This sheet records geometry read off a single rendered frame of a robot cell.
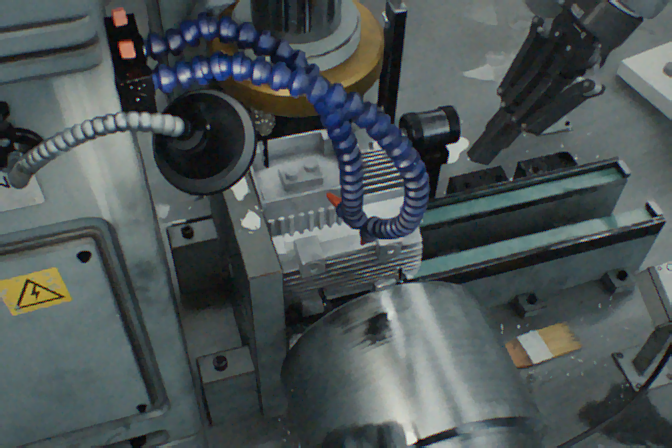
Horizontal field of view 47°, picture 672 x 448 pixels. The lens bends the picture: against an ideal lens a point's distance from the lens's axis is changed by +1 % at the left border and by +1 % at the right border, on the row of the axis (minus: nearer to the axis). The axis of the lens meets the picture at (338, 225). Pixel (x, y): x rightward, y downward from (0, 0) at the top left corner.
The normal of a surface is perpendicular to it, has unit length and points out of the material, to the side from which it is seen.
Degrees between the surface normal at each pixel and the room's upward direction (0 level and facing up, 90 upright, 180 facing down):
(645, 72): 1
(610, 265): 90
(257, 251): 0
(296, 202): 90
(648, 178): 0
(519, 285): 90
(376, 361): 21
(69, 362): 90
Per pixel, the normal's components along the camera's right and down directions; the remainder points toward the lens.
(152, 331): 0.30, 0.74
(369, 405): -0.48, -0.42
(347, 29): 0.03, -0.63
